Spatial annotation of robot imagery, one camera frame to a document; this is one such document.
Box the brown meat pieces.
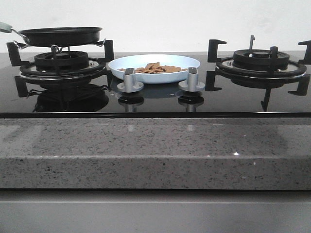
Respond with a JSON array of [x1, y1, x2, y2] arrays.
[[118, 62, 188, 74]]

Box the silver stove knob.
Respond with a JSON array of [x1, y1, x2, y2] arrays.
[[178, 67, 205, 92], [117, 68, 144, 93]]

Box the black empty burner grate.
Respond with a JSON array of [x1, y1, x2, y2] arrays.
[[206, 35, 311, 111]]

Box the black glass gas cooktop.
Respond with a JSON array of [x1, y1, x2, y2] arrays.
[[0, 54, 311, 118]]

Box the black burner under pan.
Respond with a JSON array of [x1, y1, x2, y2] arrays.
[[34, 51, 89, 72]]

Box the black empty burner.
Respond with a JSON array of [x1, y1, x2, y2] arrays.
[[233, 49, 290, 69]]

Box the black pan support grate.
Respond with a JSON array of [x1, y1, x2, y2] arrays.
[[7, 40, 114, 97]]

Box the black pan with green handle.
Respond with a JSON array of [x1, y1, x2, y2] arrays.
[[0, 22, 102, 47]]

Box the metal wire trivet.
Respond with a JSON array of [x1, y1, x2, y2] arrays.
[[13, 39, 107, 52]]

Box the light blue plate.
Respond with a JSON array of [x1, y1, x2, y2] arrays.
[[108, 54, 200, 84]]

